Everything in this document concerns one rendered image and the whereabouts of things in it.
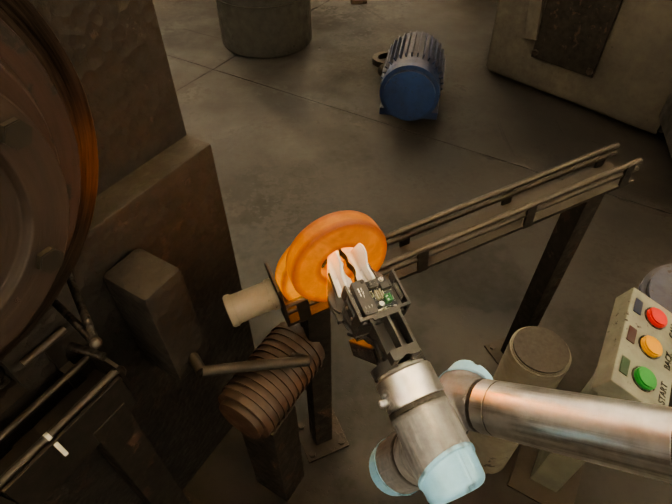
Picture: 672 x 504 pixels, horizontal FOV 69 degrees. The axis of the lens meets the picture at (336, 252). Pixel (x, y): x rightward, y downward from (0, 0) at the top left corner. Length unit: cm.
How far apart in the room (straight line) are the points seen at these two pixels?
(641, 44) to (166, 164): 234
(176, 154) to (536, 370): 78
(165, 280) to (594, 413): 59
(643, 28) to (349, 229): 226
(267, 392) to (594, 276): 141
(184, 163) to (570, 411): 67
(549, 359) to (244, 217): 137
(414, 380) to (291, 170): 177
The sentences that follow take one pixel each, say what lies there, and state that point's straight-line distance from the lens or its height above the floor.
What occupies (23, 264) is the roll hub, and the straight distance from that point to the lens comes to 52.
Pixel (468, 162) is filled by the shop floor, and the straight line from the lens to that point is 241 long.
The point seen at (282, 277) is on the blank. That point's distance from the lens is 84.
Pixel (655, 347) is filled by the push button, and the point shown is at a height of 61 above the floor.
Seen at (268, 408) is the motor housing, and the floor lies 51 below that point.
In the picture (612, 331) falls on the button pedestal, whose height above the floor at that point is 59.
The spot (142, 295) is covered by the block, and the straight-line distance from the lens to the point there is 78.
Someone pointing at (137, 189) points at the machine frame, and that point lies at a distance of 84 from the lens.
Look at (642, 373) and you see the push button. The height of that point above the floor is 61.
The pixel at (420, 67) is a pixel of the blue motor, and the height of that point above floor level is 33.
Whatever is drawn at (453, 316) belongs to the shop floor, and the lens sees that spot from 174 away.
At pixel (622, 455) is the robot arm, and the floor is 85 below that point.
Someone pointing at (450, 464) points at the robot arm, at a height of 81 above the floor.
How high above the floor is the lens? 136
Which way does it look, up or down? 46 degrees down
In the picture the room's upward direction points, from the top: straight up
